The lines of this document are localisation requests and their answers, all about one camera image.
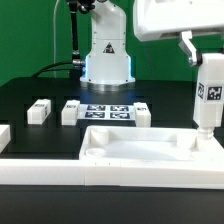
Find white left fence piece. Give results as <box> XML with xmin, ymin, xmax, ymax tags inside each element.
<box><xmin>0</xmin><ymin>125</ymin><xmax>11</xmax><ymax>153</ymax></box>

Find white front fence wall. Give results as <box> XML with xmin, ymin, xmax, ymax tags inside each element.
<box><xmin>0</xmin><ymin>159</ymin><xmax>224</xmax><ymax>189</ymax></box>

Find fiducial marker sheet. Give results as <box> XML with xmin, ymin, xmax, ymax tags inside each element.
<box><xmin>78</xmin><ymin>104</ymin><xmax>135</xmax><ymax>120</ymax></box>

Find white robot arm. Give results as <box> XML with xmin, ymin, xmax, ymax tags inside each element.
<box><xmin>80</xmin><ymin>0</ymin><xmax>224</xmax><ymax>91</ymax></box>

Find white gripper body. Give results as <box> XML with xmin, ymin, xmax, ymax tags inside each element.
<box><xmin>133</xmin><ymin>0</ymin><xmax>224</xmax><ymax>41</ymax></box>

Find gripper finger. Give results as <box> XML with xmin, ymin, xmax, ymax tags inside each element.
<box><xmin>179</xmin><ymin>31</ymin><xmax>202</xmax><ymax>67</ymax></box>

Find black cable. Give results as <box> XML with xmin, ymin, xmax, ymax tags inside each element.
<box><xmin>31</xmin><ymin>60</ymin><xmax>86</xmax><ymax>79</ymax></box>

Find white desk top tray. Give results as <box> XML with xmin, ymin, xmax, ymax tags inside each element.
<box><xmin>79</xmin><ymin>126</ymin><xmax>224</xmax><ymax>163</ymax></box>

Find white cable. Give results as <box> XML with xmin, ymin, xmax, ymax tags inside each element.
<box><xmin>53</xmin><ymin>0</ymin><xmax>63</xmax><ymax>69</ymax></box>

